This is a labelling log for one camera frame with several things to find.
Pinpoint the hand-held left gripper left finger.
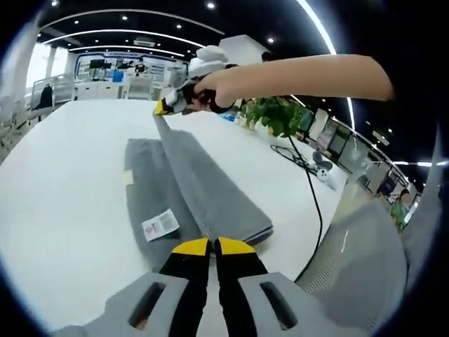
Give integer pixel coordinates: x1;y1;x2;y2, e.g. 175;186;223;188
52;237;212;337

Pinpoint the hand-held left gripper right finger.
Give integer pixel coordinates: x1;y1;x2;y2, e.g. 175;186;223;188
214;237;373;337

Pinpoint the grey towel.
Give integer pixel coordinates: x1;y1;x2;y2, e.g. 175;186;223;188
123;114;275;252

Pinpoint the person's right hand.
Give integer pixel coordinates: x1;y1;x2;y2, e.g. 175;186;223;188
185;67;240;114

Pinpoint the green potted plant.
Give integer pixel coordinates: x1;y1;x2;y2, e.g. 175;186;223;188
241;95;310;138

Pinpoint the grey mesh chair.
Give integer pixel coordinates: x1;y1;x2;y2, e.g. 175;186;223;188
293;201;410;331

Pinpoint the black backpack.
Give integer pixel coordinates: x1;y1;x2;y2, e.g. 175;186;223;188
38;85;54;110

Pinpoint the white plug adapter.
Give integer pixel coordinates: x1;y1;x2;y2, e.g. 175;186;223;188
316;168;337;186

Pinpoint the small grey device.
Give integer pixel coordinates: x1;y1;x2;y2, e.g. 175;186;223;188
311;152;335;170

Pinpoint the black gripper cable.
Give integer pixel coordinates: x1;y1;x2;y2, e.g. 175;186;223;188
286;132;324;284

